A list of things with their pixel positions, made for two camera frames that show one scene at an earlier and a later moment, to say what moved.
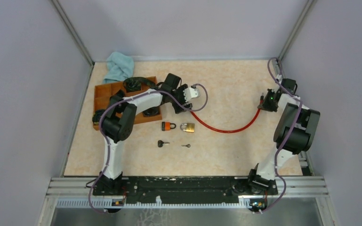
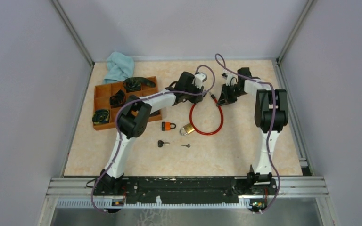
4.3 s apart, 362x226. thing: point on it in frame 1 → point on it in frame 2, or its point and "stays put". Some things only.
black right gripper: x=265 y=106 → x=224 y=99
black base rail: x=189 y=189 stays put
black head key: x=160 y=143 stays put
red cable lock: x=228 y=132 → x=192 y=109
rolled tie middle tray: x=118 y=96 stays put
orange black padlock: x=166 y=126 stays put
